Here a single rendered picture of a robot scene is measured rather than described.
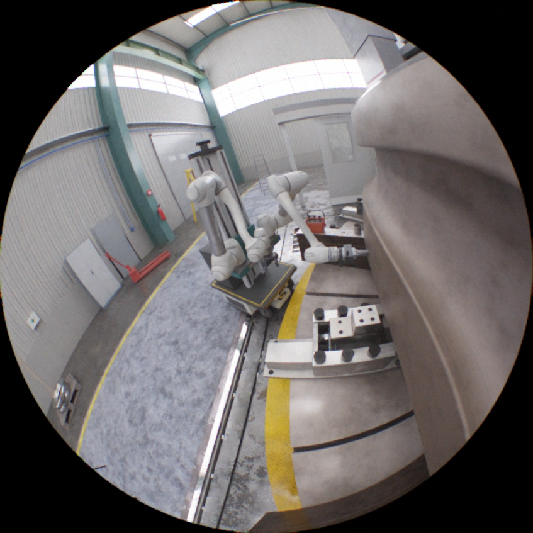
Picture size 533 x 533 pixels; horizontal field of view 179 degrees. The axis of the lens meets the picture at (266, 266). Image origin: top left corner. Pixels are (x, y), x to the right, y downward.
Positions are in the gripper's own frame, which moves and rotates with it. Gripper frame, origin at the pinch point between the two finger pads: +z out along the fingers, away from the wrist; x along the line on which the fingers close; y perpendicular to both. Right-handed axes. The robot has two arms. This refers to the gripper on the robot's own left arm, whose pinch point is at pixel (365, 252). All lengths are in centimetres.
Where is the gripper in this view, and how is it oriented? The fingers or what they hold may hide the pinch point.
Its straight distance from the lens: 108.4
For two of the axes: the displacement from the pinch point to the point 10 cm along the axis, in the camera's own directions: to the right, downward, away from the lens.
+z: 9.1, -0.3, -4.0
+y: -2.8, -7.7, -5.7
